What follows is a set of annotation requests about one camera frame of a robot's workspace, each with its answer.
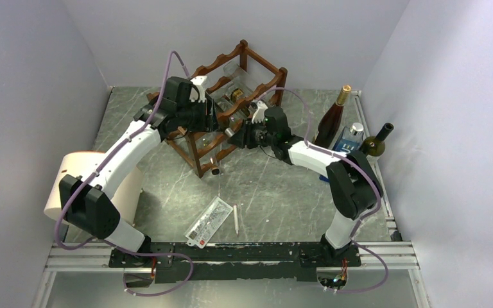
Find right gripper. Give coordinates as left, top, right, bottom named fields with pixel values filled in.
left=229, top=117, right=276, bottom=150

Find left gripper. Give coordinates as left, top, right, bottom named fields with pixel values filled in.
left=178, top=96, right=221, bottom=133

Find clear bottle rack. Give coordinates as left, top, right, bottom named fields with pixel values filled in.
left=223, top=61, right=260, bottom=93

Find dark red wine bottle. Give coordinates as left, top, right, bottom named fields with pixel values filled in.
left=313, top=85, right=352, bottom=148

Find blue square bottle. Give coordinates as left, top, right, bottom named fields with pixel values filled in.
left=331, top=122, right=365, bottom=153

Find green wine bottle white label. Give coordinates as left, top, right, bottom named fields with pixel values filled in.
left=359, top=123, right=394, bottom=158

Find green bottle brown label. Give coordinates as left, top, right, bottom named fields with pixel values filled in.
left=214, top=99, right=242, bottom=136

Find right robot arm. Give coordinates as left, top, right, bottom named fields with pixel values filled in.
left=226, top=107, right=383, bottom=266

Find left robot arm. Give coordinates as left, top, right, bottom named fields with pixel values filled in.
left=58, top=76, right=218, bottom=267

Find wooden wine rack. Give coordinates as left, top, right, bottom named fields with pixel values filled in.
left=135, top=40, right=288, bottom=177

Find clear bottle bottom row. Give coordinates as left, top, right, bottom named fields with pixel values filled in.
left=196, top=132, right=221, bottom=177

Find white pen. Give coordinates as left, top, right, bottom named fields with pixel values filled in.
left=232, top=204, right=239, bottom=236

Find white printed card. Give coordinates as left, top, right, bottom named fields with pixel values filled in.
left=184, top=196, right=233, bottom=248

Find white cylindrical container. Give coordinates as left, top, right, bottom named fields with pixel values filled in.
left=44, top=151, right=144, bottom=224

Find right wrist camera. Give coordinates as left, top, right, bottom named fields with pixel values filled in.
left=251, top=100, right=268, bottom=123

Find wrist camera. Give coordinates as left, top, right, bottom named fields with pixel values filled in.
left=189, top=75, right=208, bottom=103
left=251, top=100, right=268, bottom=123

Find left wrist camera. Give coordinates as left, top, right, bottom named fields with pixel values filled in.
left=189, top=75, right=208, bottom=103

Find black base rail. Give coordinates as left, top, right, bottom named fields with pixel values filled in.
left=108, top=241, right=361, bottom=284

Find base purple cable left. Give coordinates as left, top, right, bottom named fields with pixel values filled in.
left=122, top=253, right=195, bottom=297

